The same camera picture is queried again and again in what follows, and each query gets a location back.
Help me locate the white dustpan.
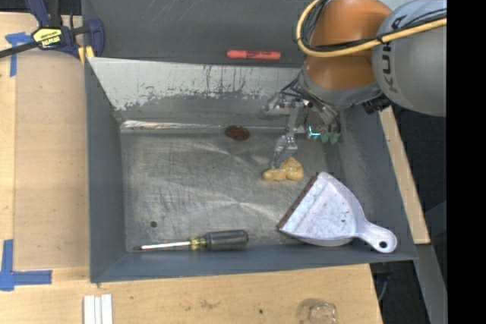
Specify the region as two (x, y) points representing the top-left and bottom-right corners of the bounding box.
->
(275, 171), (399, 254)

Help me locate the black and yellow screwdriver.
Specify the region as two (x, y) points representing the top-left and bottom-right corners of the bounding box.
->
(132, 229), (250, 253)

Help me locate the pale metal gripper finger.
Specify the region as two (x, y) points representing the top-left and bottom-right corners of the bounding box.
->
(286, 136), (300, 159)
(270, 135), (290, 170)

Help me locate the black cylinder on white bracket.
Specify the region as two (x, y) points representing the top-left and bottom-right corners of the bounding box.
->
(361, 96), (393, 115)

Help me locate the yellow lumpy toy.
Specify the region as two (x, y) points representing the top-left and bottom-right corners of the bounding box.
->
(261, 156), (305, 182)

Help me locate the orange marker pen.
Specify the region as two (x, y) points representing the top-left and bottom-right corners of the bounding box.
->
(226, 49), (282, 62)

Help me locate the grey metal bin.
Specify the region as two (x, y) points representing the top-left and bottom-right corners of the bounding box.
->
(80, 0), (419, 284)

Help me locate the clear glass cup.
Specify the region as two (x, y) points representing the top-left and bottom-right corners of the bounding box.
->
(295, 297), (339, 324)

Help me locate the brown round disc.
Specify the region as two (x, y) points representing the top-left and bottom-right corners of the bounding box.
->
(224, 124), (251, 142)

